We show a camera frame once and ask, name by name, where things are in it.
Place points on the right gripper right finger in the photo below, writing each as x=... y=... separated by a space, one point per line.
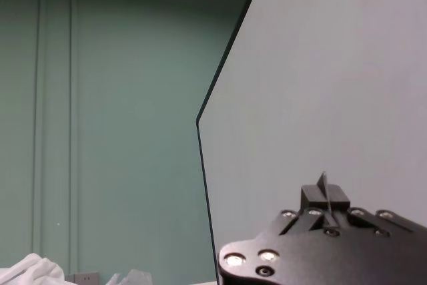
x=338 y=200

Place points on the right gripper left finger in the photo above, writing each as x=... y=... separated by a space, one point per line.
x=313 y=196

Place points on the black company introduction poster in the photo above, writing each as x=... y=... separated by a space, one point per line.
x=317 y=81

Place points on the clear plastic bag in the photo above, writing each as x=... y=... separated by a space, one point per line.
x=133 y=277

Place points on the white crumpled cloth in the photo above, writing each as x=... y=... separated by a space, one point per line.
x=30 y=270

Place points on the grey wall socket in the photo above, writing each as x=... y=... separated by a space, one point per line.
x=86 y=278

